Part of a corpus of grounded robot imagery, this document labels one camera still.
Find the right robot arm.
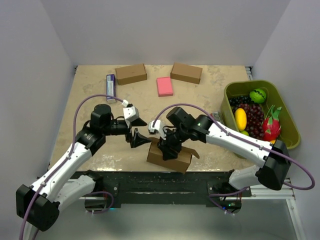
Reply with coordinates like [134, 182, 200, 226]
[148, 106, 291, 197]

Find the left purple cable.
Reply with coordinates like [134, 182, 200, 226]
[18, 93, 126, 240]

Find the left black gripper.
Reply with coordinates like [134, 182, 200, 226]
[102, 116, 151, 147]

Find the green toy lime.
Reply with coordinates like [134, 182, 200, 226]
[240, 130, 250, 136]

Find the black base frame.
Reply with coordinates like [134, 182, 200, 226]
[83, 170, 252, 213]

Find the folded cardboard box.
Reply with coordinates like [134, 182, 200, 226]
[170, 62, 203, 84]
[115, 63, 148, 86]

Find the green toy melon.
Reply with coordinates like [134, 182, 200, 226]
[249, 88, 267, 104]

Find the dark red grape bunch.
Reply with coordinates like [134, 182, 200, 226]
[232, 104, 265, 140]

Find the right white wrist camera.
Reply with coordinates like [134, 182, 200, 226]
[148, 119, 167, 140]

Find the pink dragon fruit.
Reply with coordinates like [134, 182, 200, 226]
[262, 105, 282, 142]

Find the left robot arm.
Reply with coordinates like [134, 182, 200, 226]
[16, 103, 150, 232]

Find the left folded cardboard box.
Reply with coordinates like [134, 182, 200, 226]
[115, 63, 148, 86]

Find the purple toothpaste box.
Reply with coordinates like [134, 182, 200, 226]
[106, 74, 117, 103]

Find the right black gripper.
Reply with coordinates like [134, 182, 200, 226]
[157, 126, 189, 160]

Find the black grape bunch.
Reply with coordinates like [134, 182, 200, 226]
[228, 95, 253, 107]

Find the right folded cardboard box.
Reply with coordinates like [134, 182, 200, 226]
[170, 62, 203, 84]

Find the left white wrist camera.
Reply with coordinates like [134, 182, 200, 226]
[121, 99, 140, 127]

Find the olive green plastic bin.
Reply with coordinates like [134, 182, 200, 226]
[220, 80, 301, 150]

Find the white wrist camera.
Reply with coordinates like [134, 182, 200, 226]
[148, 119, 167, 140]
[121, 99, 140, 127]

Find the pink sticky note pad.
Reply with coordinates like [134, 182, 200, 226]
[156, 77, 174, 97]

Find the brown cardboard box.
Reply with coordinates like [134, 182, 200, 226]
[146, 136, 200, 175]

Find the red silver snack packet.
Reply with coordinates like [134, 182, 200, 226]
[211, 111, 224, 124]

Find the aluminium rail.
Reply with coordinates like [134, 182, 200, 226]
[93, 176, 294, 205]

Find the yellow toy lemon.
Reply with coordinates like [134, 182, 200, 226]
[234, 108, 247, 132]

